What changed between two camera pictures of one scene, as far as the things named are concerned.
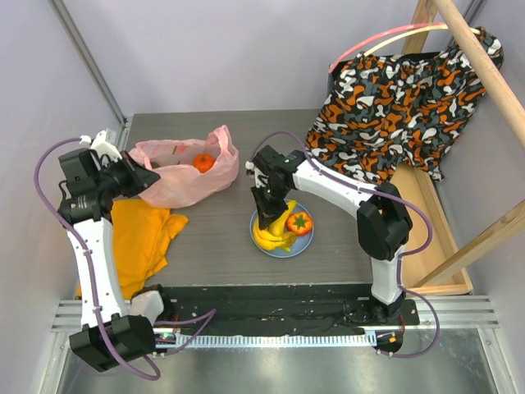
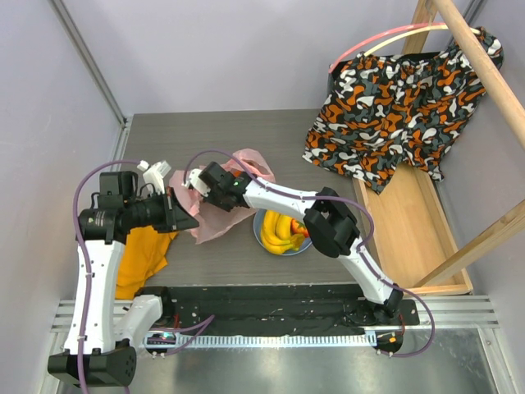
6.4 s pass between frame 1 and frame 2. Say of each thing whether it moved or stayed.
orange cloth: stayed
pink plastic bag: moved
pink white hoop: stayed
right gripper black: moved
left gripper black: moved
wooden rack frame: stayed
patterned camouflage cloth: stayed
